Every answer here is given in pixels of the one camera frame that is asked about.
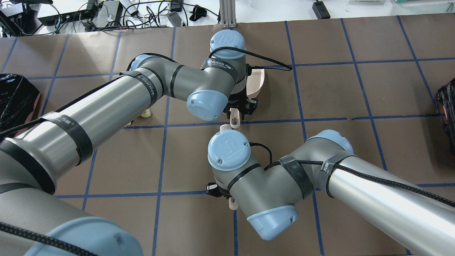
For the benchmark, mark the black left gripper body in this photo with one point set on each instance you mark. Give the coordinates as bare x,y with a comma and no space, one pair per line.
240,104

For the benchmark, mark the pale yellow peel scrap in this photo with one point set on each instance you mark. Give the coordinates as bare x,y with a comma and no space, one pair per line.
146,114

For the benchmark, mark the black power adapter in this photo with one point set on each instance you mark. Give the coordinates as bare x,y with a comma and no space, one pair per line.
320,10

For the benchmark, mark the black bag lined bin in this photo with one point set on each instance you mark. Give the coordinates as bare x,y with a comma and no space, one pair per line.
18,100

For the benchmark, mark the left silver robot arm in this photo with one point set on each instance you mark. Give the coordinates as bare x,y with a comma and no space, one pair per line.
36,223

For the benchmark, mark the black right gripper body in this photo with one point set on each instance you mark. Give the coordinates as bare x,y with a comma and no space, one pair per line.
219,192

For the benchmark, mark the white hand brush dark bristles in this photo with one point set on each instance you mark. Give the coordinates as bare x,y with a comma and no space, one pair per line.
232,203

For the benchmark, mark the white plastic dustpan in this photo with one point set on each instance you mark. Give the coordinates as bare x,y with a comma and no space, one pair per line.
254,84

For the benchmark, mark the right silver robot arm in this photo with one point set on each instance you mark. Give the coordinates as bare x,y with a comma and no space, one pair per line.
417,219

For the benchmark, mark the aluminium frame post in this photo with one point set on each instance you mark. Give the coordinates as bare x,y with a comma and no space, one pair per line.
227,14

